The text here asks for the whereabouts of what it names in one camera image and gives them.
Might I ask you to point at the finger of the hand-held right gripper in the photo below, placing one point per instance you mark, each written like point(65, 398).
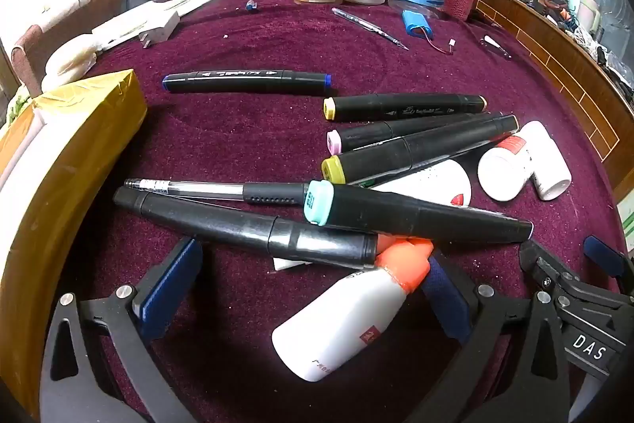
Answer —
point(545, 269)
point(602, 254)

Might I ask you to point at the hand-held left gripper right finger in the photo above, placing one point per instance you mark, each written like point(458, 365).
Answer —
point(448, 304)

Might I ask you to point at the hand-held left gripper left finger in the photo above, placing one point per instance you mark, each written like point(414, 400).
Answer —
point(168, 289)

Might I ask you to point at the black marker dark cap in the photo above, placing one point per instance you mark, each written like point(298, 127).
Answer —
point(223, 225)

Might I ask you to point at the black marker teal cap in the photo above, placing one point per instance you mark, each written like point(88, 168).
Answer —
point(421, 215)

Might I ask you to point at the plain white pill bottle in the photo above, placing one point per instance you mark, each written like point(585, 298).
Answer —
point(550, 165)

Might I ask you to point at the clear gel pen black grip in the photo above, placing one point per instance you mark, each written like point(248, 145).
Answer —
point(198, 189)

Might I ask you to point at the white pill bottle red label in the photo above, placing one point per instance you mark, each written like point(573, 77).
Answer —
point(502, 170)

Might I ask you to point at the white glue bottle orange cap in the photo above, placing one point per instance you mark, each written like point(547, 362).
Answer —
point(342, 329)

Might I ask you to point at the white bottle red green label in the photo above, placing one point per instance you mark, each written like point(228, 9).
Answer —
point(441, 185)

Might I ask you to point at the black marker olive cap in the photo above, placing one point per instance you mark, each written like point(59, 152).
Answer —
point(426, 145)

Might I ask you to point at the gold cardboard box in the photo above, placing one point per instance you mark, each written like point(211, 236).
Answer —
point(64, 165)

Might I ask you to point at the black marker pink cap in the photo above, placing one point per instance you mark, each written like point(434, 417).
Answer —
point(366, 136)

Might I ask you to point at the black marker yellow cap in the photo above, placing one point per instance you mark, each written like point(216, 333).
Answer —
point(406, 106)

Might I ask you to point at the black marker blue cap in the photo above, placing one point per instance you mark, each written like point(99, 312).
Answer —
point(237, 82)

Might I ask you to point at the white green box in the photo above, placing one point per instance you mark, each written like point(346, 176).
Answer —
point(626, 225)

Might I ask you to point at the small white paper scrap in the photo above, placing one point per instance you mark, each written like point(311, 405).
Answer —
point(290, 264)

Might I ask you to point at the wooden cabinet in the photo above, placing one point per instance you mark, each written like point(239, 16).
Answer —
point(569, 71)

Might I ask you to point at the clutter of small toys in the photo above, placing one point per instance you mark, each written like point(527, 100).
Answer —
point(574, 16)

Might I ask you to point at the round white packages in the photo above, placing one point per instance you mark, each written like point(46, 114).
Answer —
point(69, 61)

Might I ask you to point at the white charger adapter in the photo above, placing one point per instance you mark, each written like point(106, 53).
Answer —
point(143, 24)

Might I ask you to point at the blue battery pack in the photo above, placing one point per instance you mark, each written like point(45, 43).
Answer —
point(418, 24)

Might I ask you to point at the silver pen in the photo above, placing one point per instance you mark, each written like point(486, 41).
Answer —
point(369, 26)

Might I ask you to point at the brown armchair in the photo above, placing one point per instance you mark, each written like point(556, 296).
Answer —
point(59, 21)

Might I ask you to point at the small blue cap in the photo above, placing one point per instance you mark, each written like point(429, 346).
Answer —
point(251, 5)

